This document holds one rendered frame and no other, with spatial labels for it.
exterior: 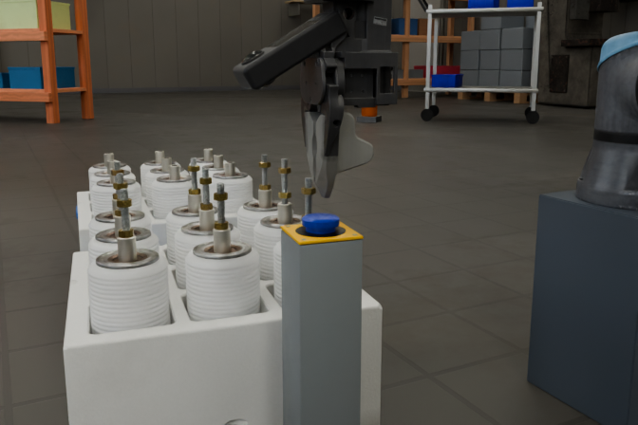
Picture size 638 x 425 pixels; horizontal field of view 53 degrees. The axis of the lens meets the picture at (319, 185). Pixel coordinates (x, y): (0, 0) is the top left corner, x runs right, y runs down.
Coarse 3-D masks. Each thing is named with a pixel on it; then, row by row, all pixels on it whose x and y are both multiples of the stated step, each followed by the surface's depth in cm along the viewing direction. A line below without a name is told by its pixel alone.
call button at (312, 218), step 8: (304, 216) 68; (312, 216) 68; (320, 216) 68; (328, 216) 68; (336, 216) 68; (304, 224) 67; (312, 224) 66; (320, 224) 66; (328, 224) 66; (336, 224) 67; (312, 232) 67; (320, 232) 67; (328, 232) 67
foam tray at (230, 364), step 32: (224, 320) 79; (256, 320) 79; (64, 352) 71; (96, 352) 72; (128, 352) 74; (160, 352) 75; (192, 352) 76; (224, 352) 78; (256, 352) 79; (96, 384) 73; (128, 384) 74; (160, 384) 76; (192, 384) 77; (224, 384) 78; (256, 384) 80; (96, 416) 74; (128, 416) 75; (160, 416) 76; (192, 416) 78; (224, 416) 79; (256, 416) 80
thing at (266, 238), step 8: (256, 224) 98; (256, 232) 96; (264, 232) 95; (272, 232) 94; (280, 232) 94; (256, 240) 96; (264, 240) 95; (272, 240) 94; (280, 240) 94; (256, 248) 97; (264, 248) 95; (272, 248) 94; (264, 256) 95; (272, 256) 94; (264, 264) 95; (272, 264) 95; (264, 272) 96; (272, 272) 95; (264, 280) 96
